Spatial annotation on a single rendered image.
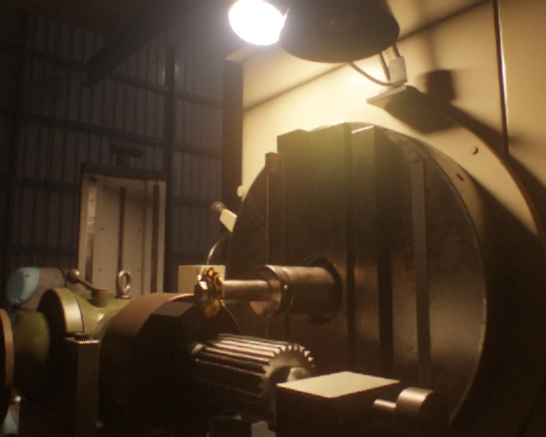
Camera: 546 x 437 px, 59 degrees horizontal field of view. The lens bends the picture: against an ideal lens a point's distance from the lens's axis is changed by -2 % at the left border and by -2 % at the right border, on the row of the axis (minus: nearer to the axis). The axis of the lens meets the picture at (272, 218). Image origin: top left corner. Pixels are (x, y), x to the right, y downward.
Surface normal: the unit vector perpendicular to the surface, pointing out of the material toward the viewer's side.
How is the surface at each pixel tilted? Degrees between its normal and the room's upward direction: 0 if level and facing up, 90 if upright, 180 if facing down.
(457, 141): 90
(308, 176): 90
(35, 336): 64
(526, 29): 90
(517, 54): 90
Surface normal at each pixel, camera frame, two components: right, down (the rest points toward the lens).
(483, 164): -0.76, -0.08
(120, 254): 0.54, -0.11
